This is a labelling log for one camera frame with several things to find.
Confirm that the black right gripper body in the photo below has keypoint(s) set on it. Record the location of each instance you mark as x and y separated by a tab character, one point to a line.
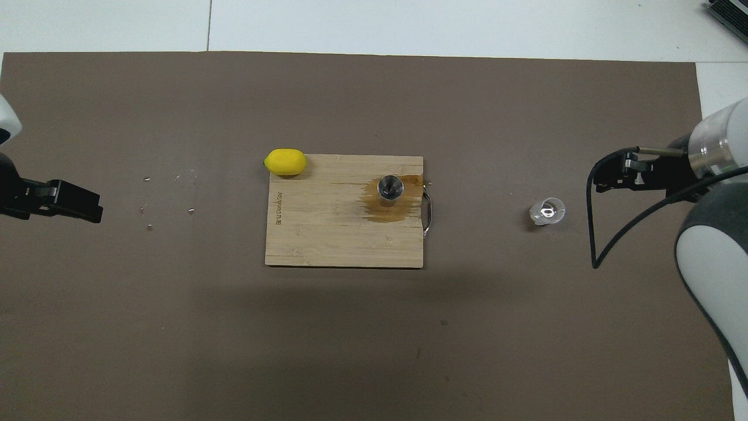
672	172

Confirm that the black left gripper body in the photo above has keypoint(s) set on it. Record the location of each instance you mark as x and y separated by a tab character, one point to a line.
10	190

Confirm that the small clear glass cup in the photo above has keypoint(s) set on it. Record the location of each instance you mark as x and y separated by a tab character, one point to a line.
548	211

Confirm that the steel jigger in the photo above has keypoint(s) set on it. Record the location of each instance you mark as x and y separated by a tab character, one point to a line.
390	202

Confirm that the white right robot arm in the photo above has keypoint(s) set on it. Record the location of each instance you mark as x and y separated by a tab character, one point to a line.
713	257

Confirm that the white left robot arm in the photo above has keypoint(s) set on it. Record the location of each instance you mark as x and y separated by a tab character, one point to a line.
6	120

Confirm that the grey ribbed device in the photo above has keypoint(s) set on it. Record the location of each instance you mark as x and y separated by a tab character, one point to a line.
733	11

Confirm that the yellow lemon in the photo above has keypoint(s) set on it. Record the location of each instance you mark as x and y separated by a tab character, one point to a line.
285	162

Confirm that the bamboo cutting board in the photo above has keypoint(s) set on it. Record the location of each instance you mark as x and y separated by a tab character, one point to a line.
315	234

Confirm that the brown table mat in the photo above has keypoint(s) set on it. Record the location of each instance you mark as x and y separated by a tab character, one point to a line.
350	351

